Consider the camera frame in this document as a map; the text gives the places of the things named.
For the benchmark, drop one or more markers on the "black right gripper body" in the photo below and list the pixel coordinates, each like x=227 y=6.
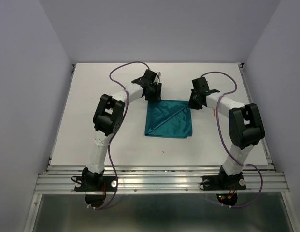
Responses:
x=201 y=106

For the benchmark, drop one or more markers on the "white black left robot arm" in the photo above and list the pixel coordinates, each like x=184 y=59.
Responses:
x=108 y=118

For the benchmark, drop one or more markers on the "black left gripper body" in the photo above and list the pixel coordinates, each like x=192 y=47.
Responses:
x=150 y=95

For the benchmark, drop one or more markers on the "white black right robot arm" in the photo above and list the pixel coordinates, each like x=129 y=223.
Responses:
x=240 y=149

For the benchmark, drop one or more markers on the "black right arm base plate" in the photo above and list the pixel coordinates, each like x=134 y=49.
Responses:
x=222 y=183

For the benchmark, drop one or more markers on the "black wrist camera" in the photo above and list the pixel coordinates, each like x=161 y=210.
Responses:
x=151 y=75
x=200 y=85

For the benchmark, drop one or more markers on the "teal cloth napkin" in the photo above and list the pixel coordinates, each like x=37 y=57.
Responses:
x=168 y=119

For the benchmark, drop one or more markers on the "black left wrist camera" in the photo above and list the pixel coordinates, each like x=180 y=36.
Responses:
x=151 y=75

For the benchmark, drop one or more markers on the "aluminium right side rail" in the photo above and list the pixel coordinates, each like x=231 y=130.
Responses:
x=255 y=133

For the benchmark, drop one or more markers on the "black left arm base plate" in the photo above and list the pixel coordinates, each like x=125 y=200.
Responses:
x=107 y=184

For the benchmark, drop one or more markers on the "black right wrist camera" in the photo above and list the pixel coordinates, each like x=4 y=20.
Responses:
x=200 y=85

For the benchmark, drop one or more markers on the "aluminium front rail frame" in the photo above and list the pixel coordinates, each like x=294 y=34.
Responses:
x=162 y=199

